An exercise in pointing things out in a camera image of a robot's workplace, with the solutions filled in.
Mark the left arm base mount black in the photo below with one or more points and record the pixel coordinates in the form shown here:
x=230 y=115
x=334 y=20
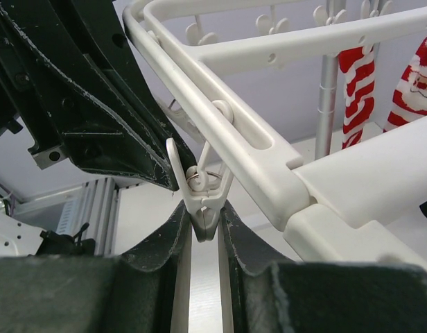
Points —
x=63 y=244

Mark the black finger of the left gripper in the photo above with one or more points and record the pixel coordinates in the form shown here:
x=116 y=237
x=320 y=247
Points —
x=95 y=27

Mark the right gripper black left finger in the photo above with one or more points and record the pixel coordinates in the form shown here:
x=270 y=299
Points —
x=146 y=289

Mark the aluminium mounting rail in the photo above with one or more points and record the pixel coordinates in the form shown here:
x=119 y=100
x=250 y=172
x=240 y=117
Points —
x=85 y=211

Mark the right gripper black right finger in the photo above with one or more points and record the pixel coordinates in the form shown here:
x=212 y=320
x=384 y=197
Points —
x=264 y=291

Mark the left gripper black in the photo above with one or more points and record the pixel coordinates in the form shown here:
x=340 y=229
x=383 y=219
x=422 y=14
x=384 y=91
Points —
x=70 y=108

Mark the red white striped sock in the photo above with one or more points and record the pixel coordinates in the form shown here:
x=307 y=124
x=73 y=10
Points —
x=409 y=102
x=358 y=68

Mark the white hanger clip front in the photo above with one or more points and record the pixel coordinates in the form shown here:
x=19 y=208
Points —
x=204 y=192

